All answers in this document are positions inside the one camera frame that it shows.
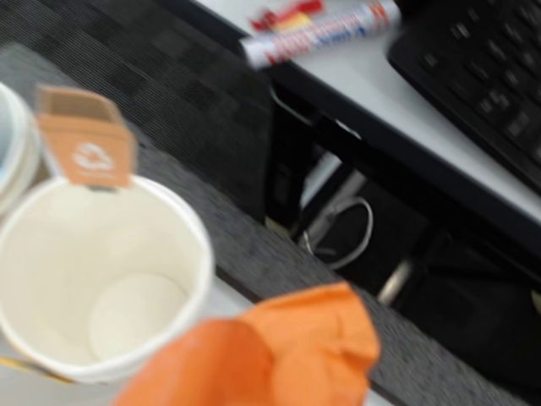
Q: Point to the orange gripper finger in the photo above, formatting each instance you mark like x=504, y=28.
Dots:
x=198, y=368

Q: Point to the orange paper ball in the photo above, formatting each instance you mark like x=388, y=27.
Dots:
x=321, y=338

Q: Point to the paper cup with orange tag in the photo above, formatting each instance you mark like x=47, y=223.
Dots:
x=84, y=254

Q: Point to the orange recycling bin tag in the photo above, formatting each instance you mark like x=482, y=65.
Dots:
x=93, y=152

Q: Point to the paper cup with blue tag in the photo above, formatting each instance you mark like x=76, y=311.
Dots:
x=17, y=160

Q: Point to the white marker pen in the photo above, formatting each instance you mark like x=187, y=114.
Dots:
x=321, y=29

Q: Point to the red yellow wrapper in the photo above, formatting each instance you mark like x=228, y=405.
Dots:
x=287, y=14

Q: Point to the black computer keyboard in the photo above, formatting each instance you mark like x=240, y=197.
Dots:
x=477, y=72

